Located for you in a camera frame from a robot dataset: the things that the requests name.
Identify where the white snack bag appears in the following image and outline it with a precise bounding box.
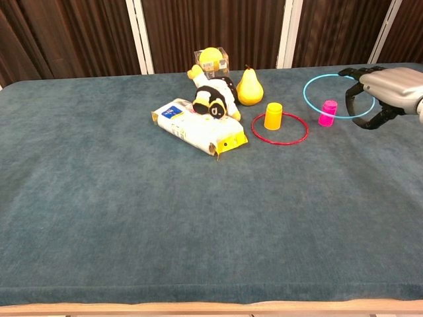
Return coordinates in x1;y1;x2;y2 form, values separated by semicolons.
151;97;249;161

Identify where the blue ring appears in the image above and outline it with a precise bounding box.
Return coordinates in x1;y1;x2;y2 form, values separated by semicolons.
303;73;377;119

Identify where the black white yellow plush toy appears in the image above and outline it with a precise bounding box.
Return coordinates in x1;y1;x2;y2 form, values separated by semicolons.
186;64;242;122

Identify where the blue table cloth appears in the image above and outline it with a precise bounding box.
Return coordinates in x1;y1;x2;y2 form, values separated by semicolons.
0;62;423;306

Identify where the clear box with yellow ball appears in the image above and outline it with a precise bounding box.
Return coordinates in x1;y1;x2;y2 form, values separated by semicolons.
194;47;230;80

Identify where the white post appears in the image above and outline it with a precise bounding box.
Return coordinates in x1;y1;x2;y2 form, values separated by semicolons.
125;0;155;75
276;0;303;69
367;0;406;65

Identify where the red ring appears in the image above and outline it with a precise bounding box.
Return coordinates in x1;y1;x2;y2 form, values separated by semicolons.
250;112;309;147

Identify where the pink plastic cup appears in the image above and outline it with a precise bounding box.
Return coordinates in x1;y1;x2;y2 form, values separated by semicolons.
318;100;338;127

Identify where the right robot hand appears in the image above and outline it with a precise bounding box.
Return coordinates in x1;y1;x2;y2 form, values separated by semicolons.
337;65;423;130

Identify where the yellow toy pear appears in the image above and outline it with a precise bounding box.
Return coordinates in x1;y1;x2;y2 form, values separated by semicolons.
235;64;265;106

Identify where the yellow plastic cup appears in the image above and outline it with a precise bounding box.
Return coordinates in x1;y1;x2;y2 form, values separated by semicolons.
263;102;284;131

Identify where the brown curtain panel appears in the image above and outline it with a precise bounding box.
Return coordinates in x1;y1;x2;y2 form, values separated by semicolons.
292;0;393;69
378;0;423;64
141;0;286;74
0;0;141;88

